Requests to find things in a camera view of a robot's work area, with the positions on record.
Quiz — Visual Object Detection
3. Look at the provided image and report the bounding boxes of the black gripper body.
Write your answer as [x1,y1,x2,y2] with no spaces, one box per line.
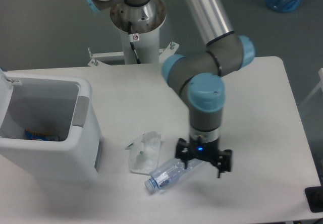
[188,137,220,164]

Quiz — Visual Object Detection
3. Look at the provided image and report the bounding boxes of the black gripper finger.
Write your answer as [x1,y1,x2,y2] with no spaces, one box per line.
[175,138,192,169]
[210,149,233,178]

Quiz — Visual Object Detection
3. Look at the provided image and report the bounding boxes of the clear plastic water bottle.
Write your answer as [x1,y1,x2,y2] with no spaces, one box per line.
[144,158,207,195]

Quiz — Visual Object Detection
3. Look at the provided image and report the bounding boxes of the white plastic wrapper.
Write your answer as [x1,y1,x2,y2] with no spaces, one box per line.
[125,131,161,175]

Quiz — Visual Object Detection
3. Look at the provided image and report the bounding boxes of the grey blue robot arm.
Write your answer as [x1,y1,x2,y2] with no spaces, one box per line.
[86,0,255,173]

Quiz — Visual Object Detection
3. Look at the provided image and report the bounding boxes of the white plastic trash can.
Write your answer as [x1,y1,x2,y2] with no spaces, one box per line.
[1,71,102,182]

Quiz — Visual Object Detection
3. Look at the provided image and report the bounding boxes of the black device at table edge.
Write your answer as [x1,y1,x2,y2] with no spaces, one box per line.
[305,186,322,213]

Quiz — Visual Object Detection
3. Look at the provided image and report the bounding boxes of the blue snack packet in bin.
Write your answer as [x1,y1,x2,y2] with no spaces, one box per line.
[24,129,62,141]

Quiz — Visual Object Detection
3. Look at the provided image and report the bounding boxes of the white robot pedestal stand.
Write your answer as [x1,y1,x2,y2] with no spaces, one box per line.
[87,0,180,67]

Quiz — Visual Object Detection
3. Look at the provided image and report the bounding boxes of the black pedestal cable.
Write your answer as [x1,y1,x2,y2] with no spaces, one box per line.
[127,21,141,65]

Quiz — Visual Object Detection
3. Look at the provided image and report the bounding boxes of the white frame at right edge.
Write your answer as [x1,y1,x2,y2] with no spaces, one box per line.
[300,68,323,108]

